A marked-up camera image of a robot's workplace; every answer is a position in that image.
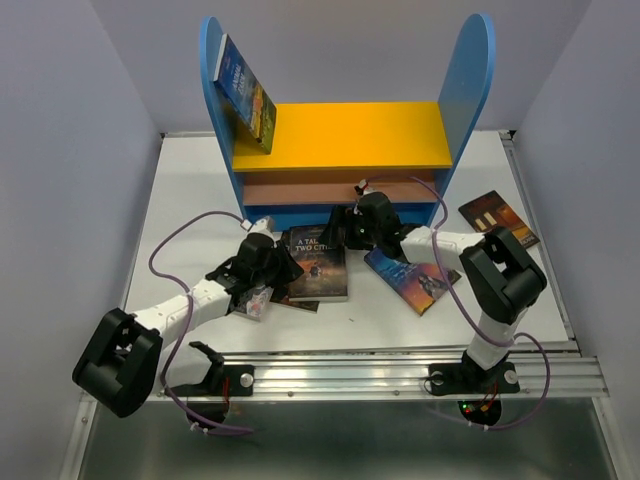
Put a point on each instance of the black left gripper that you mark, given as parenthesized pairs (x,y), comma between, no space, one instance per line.
(289,270)

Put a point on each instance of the Little Women book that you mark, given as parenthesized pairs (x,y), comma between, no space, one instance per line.
(253,303)

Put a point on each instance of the Jane Eyre book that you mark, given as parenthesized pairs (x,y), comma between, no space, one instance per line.
(419,285)

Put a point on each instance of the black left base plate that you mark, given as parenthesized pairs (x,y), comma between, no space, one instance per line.
(227,380)

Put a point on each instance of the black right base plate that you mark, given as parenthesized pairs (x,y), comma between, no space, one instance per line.
(461,379)

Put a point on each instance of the A Tale of Two Cities book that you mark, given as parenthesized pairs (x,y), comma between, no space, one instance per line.
(324,275)

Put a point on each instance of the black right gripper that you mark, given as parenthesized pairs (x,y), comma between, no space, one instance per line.
(342,216)

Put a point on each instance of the blue wooden bookshelf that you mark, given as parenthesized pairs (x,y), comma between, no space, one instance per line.
(321,150)

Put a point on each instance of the Edward Tulane book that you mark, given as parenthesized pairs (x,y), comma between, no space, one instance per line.
(491,210)

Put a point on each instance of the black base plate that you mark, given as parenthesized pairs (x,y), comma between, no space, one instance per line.
(461,379)
(227,380)

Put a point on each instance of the Animal Farm book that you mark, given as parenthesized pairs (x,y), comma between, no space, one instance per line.
(253,107)

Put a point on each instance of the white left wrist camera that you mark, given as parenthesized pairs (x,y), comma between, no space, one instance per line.
(264,226)

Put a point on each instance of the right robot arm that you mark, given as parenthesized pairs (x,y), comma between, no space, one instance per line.
(503,277)

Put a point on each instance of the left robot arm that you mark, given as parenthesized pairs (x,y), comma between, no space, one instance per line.
(119,365)

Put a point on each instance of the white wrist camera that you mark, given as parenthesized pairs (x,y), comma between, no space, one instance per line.
(264,226)
(363,188)

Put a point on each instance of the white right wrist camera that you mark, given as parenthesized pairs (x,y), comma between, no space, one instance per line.
(363,188)

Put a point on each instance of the aluminium mounting rail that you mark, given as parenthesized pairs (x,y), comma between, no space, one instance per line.
(402,375)

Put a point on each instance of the Three Days to See book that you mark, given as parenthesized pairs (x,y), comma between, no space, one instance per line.
(280,294)

